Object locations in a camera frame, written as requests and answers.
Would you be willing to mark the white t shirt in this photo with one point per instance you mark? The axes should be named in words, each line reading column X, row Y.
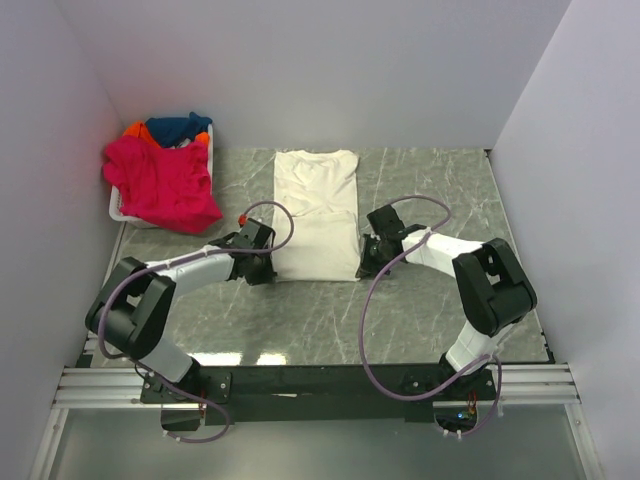
column 320, row 192

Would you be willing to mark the blue t shirt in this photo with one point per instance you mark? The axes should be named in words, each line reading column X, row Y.
column 173, row 131

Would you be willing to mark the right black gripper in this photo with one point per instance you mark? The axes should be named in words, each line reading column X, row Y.
column 368, row 268

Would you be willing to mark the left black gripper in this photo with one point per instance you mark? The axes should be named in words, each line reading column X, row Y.
column 266, row 276

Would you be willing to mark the white laundry basket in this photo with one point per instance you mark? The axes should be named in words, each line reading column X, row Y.
column 162, row 172

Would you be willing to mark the black base beam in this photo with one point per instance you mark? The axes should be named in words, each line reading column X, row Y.
column 306, row 393

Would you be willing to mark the orange t shirt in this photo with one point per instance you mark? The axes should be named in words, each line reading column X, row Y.
column 139, row 130

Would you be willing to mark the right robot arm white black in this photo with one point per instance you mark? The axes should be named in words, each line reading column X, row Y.
column 494, row 290

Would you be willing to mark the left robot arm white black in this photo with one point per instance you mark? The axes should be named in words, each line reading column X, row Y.
column 131, row 310

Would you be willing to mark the pink t shirt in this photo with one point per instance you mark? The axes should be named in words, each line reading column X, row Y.
column 168, row 188

